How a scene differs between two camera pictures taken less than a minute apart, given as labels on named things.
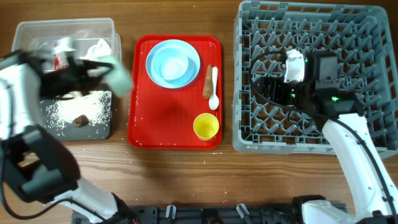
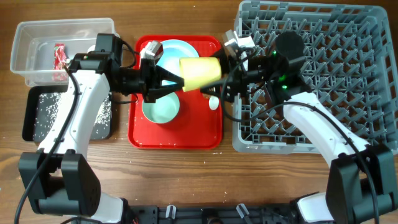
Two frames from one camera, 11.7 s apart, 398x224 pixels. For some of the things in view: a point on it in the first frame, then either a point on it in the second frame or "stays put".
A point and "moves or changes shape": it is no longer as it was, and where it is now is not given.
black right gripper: (277, 83) → (236, 81)
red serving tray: (162, 118) stays put
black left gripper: (79, 87) → (150, 76)
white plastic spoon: (213, 101) stays put
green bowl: (118, 78) moves or changes shape
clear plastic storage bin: (55, 41) stays put
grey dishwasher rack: (360, 35) stays put
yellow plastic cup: (206, 126) → (196, 71)
